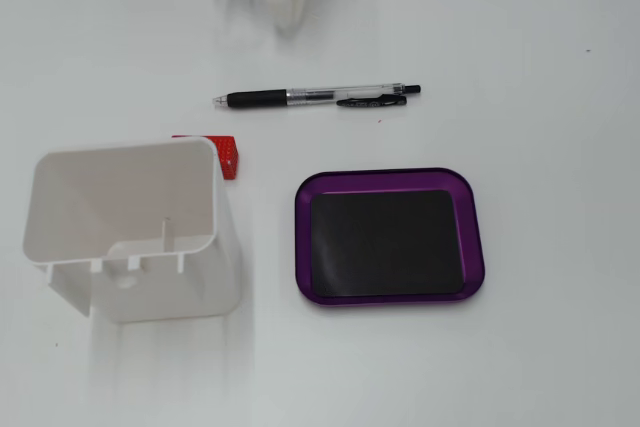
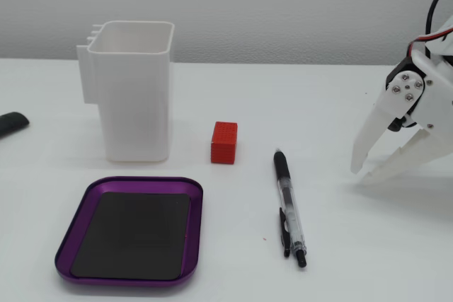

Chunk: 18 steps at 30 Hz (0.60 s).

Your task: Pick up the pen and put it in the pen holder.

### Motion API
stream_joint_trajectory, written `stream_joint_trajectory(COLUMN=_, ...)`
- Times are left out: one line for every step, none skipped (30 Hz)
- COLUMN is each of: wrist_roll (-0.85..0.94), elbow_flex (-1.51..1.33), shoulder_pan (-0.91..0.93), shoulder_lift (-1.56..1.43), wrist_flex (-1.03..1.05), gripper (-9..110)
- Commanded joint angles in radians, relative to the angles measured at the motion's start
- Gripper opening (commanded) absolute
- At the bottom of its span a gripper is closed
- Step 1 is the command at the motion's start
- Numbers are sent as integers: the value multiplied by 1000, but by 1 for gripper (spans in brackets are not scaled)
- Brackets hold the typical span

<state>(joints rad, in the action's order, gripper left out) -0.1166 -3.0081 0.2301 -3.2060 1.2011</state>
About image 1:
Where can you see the black rectangular tray mat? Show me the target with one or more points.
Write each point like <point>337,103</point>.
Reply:
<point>385,242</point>

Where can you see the red perforated block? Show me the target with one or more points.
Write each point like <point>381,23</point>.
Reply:
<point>229,157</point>

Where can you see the black and clear retractable pen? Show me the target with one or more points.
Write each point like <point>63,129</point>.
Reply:
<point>260,97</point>

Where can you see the purple metal tray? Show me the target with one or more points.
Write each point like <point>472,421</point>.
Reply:
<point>473,247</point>

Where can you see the white plastic pen holder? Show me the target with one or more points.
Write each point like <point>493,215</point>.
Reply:
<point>150,297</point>

